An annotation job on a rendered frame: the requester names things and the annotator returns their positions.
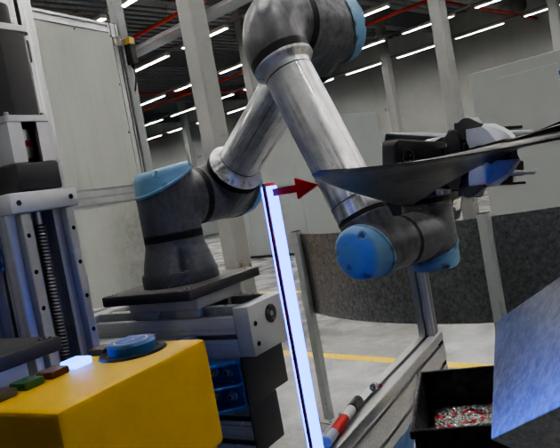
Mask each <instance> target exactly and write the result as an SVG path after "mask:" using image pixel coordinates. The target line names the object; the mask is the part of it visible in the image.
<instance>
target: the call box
mask: <svg viewBox="0 0 560 448"><path fill-rule="evenodd" d="M156 344H157V347H155V348H153V349H150V350H149V351H146V352H143V353H140V354H137V355H133V356H125V357H118V358H109V357H108V352H107V353H104V354H102V355H100V356H92V362H91V363H89V364H87V365H84V366H82V367H80V368H77V369H69V372H68V373H66V374H64V375H61V376H59V377H58V378H55V379H53V380H44V384H42V385H39V386H37V387H35V388H32V389H30V390H28V391H17V392H18V395H16V396H14V397H11V398H9V399H7V400H5V401H3V402H1V403H0V448H215V447H216V446H217V445H219V444H220V443H221V442H222V437H223V436H222V431H221V426H220V417H219V413H218V408H217V404H216V398H215V394H214V389H213V384H212V376H211V370H210V365H209V361H208V355H207V351H206V346H205V343H204V341H203V340H168V341H163V340H157V341H156Z"/></svg>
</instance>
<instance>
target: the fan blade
mask: <svg viewBox="0 0 560 448"><path fill-rule="evenodd" d="M555 140H560V122H557V123H555V124H552V125H550V126H547V127H545V128H543V129H540V130H538V131H536V132H532V133H529V134H525V135H522V136H519V137H515V138H512V139H504V140H498V141H494V142H492V143H488V144H484V145H480V146H476V147H473V148H468V149H465V150H462V151H459V152H456V153H452V154H450V155H446V156H437V157H432V158H427V159H421V160H416V161H411V162H405V163H399V164H386V165H377V166H367V167H357V168H346V169H332V170H318V171H316V172H314V173H312V176H313V177H315V178H317V179H319V180H321V181H323V182H325V183H328V184H330V185H333V186H334V187H337V188H341V189H344V190H347V191H349V192H352V193H356V194H358V195H361V196H367V197H370V198H373V199H377V200H381V201H384V202H388V203H392V204H398V205H411V204H416V203H417V202H419V200H421V199H422V198H424V197H425V196H428V195H429V194H431V193H432V192H434V191H436V190H437V189H439V188H440V187H442V186H444V185H446V184H447V183H449V182H451V181H453V180H455V179H457V178H459V177H460V176H462V175H463V174H465V173H467V172H470V171H472V170H474V169H475V168H477V167H479V166H481V165H483V164H486V163H488V162H490V161H491V160H493V159H496V158H498V157H500V156H503V155H506V154H507V153H509V152H512V151H514V150H517V149H519V148H522V147H527V146H531V145H537V144H541V143H546V142H550V141H555Z"/></svg>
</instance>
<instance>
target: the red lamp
mask: <svg viewBox="0 0 560 448"><path fill-rule="evenodd" d="M68 372H69V368H68V365H53V366H51V367H48V368H46V369H44V370H42V371H40V372H37V373H36V376H44V379H45V380H53V379H55V378H58V377H59V376H61V375H64V374H66V373H68Z"/></svg>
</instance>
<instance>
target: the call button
mask: <svg viewBox="0 0 560 448"><path fill-rule="evenodd" d="M154 335H155V334H140V335H129V336H127V337H125V338H122V339H120V340H116V341H113V342H111V343H110V344H108V345H106V346H107V352H108V357H109V358H118V357H125V356H133V355H137V354H140V353H143V352H146V351H149V350H150V349H153V348H155V347H157V344H156V337H155V336H154Z"/></svg>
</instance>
